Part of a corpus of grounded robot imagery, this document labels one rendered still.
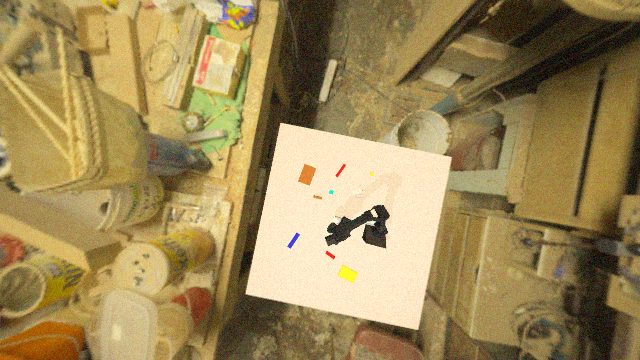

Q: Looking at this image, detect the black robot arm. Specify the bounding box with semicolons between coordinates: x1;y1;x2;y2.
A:
325;204;390;246

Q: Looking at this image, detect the small blue block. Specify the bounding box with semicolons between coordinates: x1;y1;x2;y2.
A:
287;233;300;249

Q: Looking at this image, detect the yellow flat plate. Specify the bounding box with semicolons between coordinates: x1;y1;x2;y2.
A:
338;265;358;283

